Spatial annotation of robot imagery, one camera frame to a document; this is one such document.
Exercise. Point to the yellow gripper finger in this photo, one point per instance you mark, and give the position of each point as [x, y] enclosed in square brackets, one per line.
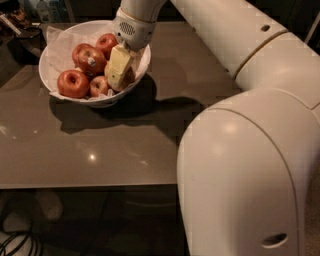
[137, 56]

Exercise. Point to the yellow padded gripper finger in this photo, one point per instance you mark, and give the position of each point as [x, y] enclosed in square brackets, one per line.
[119, 63]

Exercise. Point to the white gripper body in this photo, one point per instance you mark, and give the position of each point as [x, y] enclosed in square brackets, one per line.
[136, 32]

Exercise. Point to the yellow-red apple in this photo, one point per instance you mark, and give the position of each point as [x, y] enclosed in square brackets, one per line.
[128, 79]

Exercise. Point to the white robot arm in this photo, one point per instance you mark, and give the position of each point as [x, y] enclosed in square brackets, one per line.
[244, 164]

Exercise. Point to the red apple back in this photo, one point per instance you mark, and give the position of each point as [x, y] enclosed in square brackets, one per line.
[106, 43]

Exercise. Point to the red apple with sticker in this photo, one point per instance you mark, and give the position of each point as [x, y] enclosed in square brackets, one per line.
[89, 59]

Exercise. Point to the small red apple front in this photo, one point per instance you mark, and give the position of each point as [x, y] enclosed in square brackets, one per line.
[98, 86]

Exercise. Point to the red apple front left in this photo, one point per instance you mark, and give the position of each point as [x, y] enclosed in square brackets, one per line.
[73, 84]

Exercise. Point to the white paper liner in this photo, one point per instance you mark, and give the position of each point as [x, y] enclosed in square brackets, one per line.
[63, 43]

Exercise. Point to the plastic bottle background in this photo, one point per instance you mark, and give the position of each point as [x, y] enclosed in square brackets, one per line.
[43, 11]

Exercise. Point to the dark bag at left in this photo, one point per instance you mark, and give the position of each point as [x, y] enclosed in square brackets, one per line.
[27, 47]

